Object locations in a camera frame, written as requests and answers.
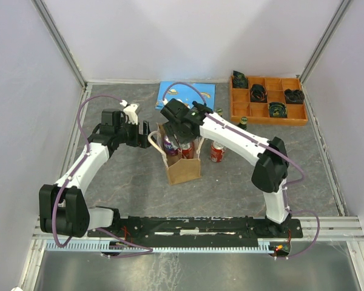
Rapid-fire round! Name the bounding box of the dark rolled item top-left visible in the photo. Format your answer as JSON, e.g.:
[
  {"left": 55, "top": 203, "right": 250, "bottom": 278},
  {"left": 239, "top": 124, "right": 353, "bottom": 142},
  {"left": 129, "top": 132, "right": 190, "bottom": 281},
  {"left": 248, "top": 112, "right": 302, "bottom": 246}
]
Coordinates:
[{"left": 232, "top": 70, "right": 249, "bottom": 89}]

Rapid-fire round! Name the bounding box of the dark rolled item bottom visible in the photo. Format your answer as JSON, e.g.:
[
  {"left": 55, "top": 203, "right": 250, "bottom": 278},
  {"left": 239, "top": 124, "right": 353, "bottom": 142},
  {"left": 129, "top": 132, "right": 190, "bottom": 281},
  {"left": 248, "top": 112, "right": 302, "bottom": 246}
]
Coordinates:
[{"left": 268, "top": 102, "right": 288, "bottom": 118}]

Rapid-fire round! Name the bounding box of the red cola can rear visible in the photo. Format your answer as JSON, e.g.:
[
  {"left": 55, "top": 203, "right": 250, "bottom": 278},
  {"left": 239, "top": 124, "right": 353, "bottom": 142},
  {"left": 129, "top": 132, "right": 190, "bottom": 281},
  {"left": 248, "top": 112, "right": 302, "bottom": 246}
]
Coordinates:
[{"left": 210, "top": 141, "right": 226, "bottom": 162}]

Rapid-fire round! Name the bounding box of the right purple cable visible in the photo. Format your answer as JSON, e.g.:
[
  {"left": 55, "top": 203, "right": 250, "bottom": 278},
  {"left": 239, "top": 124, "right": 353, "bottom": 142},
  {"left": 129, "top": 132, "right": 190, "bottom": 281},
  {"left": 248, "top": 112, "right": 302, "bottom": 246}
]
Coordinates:
[{"left": 163, "top": 81, "right": 321, "bottom": 259}]

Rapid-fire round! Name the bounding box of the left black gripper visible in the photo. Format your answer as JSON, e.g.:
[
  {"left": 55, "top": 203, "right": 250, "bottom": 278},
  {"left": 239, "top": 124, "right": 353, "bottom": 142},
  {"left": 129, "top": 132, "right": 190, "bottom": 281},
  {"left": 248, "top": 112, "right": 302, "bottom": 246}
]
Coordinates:
[{"left": 115, "top": 118, "right": 157, "bottom": 149}]

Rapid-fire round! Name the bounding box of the red cola can front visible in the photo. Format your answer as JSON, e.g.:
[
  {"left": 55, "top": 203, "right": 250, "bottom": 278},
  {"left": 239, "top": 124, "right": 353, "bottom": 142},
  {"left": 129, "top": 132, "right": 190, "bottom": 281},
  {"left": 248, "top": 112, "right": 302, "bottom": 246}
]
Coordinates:
[{"left": 180, "top": 142, "right": 194, "bottom": 159}]

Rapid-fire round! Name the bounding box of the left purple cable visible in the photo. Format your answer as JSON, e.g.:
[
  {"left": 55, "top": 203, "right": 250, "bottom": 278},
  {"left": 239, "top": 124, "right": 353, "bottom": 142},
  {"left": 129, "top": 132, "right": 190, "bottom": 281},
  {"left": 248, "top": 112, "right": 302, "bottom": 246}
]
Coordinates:
[{"left": 51, "top": 93, "right": 154, "bottom": 259}]

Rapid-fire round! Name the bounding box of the aluminium frame rail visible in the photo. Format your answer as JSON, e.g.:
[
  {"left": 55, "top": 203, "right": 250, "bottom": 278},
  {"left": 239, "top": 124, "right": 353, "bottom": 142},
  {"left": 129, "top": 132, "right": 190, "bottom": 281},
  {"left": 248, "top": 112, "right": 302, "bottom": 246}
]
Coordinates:
[{"left": 32, "top": 215, "right": 364, "bottom": 242}]

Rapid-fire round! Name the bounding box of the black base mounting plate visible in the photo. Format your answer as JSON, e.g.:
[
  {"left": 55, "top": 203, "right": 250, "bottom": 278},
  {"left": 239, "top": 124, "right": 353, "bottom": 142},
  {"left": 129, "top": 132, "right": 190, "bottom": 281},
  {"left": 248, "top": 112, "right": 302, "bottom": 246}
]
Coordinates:
[{"left": 87, "top": 215, "right": 304, "bottom": 248}]

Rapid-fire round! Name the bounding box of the dark rolled item right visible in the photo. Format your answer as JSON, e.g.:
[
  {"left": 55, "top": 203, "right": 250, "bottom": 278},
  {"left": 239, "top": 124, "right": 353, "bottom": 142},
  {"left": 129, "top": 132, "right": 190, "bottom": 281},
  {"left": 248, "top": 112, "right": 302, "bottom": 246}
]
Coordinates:
[{"left": 284, "top": 89, "right": 305, "bottom": 104}]

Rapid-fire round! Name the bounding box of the green glass bottle right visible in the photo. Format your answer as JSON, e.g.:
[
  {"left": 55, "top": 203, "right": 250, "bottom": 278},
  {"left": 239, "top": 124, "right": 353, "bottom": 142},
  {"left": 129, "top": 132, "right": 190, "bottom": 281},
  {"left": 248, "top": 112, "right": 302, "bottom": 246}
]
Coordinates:
[{"left": 237, "top": 116, "right": 248, "bottom": 131}]

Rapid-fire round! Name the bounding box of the blue patterned folded cloth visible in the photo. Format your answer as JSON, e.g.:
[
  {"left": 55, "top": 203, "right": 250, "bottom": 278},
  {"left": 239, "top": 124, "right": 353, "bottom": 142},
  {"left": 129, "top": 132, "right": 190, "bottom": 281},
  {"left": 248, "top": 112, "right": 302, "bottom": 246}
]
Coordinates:
[{"left": 155, "top": 81, "right": 215, "bottom": 110}]

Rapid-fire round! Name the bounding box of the purple soda can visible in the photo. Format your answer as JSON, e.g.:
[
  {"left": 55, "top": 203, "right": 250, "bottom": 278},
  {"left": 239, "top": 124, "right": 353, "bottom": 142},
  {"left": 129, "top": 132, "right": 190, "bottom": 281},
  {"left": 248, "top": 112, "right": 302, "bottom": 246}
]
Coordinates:
[{"left": 163, "top": 135, "right": 179, "bottom": 156}]

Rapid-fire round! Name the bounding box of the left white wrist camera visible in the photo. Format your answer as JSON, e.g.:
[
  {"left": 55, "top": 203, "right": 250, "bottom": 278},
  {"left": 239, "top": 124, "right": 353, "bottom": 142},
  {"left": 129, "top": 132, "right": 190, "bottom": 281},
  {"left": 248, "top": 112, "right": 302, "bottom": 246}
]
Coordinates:
[{"left": 120, "top": 100, "right": 139, "bottom": 125}]

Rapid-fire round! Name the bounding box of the red cola can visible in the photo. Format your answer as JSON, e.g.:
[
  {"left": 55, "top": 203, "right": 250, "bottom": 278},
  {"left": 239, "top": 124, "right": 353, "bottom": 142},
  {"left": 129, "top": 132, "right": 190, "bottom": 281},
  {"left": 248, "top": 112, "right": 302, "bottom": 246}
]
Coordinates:
[
  {"left": 210, "top": 141, "right": 226, "bottom": 162},
  {"left": 180, "top": 142, "right": 194, "bottom": 159}
]

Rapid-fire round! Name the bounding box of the orange compartment tray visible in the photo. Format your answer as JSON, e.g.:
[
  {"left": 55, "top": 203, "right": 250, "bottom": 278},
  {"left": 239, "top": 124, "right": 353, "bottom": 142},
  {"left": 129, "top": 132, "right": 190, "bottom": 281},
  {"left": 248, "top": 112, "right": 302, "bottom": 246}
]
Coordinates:
[{"left": 229, "top": 76, "right": 308, "bottom": 126}]

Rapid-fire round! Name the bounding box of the dark rolled item middle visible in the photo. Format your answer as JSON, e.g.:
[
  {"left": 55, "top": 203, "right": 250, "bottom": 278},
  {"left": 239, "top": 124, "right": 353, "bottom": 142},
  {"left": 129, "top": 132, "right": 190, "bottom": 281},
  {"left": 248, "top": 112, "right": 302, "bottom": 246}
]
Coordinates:
[{"left": 250, "top": 84, "right": 267, "bottom": 102}]

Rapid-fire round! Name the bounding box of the green glass bottle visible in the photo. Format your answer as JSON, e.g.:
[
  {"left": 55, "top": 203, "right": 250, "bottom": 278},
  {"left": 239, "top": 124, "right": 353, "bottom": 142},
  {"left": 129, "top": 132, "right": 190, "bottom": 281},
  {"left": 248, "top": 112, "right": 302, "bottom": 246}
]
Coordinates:
[
  {"left": 237, "top": 116, "right": 248, "bottom": 131},
  {"left": 215, "top": 109, "right": 223, "bottom": 119}
]

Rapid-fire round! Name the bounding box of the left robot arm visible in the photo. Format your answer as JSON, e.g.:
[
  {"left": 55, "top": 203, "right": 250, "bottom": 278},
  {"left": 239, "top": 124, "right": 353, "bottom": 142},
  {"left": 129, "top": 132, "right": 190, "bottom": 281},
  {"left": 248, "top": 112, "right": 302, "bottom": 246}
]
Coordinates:
[{"left": 39, "top": 104, "right": 150, "bottom": 238}]

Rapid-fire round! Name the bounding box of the purple cable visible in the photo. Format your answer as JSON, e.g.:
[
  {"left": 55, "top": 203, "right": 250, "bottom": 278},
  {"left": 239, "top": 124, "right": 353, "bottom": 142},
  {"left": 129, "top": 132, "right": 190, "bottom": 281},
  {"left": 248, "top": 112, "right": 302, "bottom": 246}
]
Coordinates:
[
  {"left": 163, "top": 81, "right": 321, "bottom": 259},
  {"left": 51, "top": 93, "right": 154, "bottom": 259}
]

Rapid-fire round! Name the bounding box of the green glass bottle left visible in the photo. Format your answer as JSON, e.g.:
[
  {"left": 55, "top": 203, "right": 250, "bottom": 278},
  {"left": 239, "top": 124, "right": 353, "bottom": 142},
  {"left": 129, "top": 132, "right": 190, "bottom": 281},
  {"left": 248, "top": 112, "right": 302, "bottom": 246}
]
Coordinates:
[{"left": 215, "top": 109, "right": 223, "bottom": 119}]

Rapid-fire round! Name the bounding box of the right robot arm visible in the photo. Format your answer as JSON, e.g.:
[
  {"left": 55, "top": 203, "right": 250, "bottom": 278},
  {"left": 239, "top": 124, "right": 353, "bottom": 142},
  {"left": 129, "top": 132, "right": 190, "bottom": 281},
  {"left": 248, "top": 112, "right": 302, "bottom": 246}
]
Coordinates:
[{"left": 161, "top": 98, "right": 291, "bottom": 237}]

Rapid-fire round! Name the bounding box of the burlap canvas tote bag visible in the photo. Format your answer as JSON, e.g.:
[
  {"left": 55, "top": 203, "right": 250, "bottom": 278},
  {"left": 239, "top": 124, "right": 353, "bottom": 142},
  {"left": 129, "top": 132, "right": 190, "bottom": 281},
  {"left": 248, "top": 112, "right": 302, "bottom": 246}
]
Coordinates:
[{"left": 147, "top": 124, "right": 204, "bottom": 185}]

